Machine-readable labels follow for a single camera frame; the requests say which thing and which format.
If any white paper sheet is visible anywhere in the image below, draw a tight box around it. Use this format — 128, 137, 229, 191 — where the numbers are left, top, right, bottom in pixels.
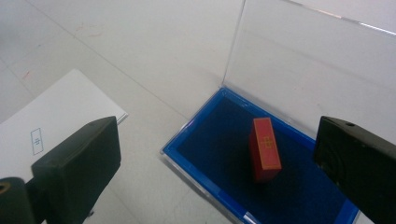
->
0, 68, 129, 185

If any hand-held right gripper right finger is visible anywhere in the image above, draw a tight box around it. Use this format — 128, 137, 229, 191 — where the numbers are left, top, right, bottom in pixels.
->
312, 115, 396, 224

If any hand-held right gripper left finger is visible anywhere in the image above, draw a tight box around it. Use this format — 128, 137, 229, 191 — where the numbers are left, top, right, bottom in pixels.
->
30, 116, 122, 224

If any blue ink pad box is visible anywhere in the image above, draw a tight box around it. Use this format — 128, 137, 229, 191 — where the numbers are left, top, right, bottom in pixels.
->
160, 0, 396, 224

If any red stamp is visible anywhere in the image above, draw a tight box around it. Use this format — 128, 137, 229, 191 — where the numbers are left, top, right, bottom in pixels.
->
247, 117, 283, 184

